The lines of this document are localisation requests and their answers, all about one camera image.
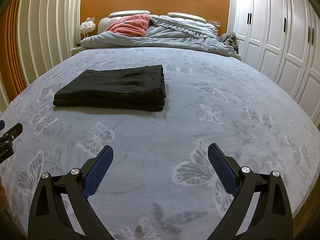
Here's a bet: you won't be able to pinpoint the grey ruffled duvet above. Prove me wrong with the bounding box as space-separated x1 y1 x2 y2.
81 15 234 56

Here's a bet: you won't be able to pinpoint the white flower lamp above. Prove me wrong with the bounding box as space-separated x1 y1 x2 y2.
79 17 96 37

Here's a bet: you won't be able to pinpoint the grey clothes pile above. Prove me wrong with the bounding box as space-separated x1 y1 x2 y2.
219 32 239 54

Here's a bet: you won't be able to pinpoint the pink blanket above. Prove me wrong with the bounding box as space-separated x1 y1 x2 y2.
106 14 150 37

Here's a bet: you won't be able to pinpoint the white wardrobe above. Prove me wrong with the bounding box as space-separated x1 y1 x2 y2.
227 0 319 126

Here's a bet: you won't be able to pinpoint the white nightstand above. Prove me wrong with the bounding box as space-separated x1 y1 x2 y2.
71 46 81 56

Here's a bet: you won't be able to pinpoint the cream pleated curtain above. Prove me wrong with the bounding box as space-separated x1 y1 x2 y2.
1 0 81 112

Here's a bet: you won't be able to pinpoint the grey butterfly bedspread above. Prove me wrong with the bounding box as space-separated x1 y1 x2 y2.
1 48 319 239

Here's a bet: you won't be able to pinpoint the cream padded headboard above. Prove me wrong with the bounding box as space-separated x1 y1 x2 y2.
97 10 208 34

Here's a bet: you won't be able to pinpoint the black pants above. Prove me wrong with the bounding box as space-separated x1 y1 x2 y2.
53 65 166 112

